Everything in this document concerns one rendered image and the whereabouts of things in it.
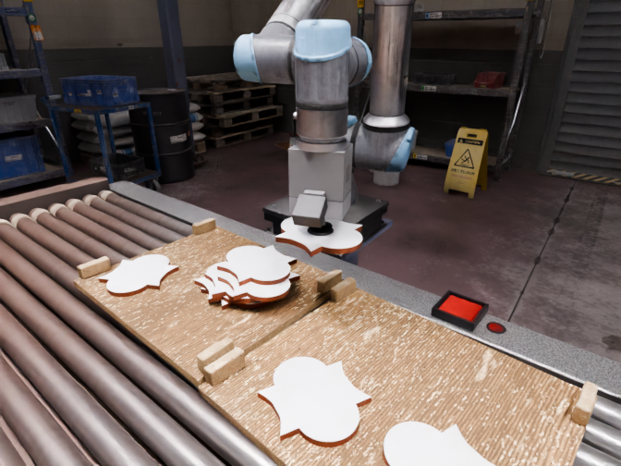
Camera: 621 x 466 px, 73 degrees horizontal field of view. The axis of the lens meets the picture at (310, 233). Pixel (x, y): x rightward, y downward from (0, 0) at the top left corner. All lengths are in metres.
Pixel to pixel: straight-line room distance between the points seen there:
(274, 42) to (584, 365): 0.69
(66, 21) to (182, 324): 5.27
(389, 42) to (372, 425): 0.77
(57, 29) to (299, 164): 5.26
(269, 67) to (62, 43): 5.13
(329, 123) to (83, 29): 5.41
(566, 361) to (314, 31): 0.61
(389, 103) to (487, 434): 0.73
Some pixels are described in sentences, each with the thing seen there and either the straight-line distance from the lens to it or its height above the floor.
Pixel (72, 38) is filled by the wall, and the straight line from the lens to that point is 5.85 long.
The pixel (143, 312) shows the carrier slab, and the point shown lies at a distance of 0.80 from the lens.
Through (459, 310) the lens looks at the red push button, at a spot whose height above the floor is 0.93.
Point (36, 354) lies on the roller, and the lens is 0.81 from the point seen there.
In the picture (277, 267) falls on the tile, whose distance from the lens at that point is 0.77.
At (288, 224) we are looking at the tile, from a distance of 0.71.
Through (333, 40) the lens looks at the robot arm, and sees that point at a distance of 0.59.
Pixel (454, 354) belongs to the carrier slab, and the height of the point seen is 0.94.
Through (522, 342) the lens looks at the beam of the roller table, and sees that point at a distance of 0.79.
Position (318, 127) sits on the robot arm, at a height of 1.26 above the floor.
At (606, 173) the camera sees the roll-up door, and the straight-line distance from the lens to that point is 5.26.
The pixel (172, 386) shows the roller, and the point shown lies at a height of 0.92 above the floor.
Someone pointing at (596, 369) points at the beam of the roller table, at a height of 0.92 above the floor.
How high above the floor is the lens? 1.37
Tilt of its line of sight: 25 degrees down
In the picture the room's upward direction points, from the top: straight up
